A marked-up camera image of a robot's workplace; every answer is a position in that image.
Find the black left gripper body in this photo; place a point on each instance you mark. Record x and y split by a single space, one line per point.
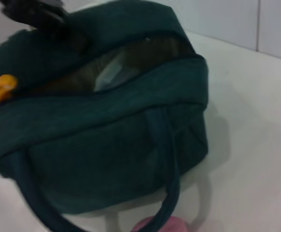
34 12

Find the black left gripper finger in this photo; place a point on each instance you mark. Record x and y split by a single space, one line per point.
70 38

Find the yellow banana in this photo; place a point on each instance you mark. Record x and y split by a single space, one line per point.
0 89

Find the dark teal fabric bag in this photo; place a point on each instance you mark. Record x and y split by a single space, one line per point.
106 145

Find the pink peach toy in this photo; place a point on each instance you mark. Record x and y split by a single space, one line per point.
164 224

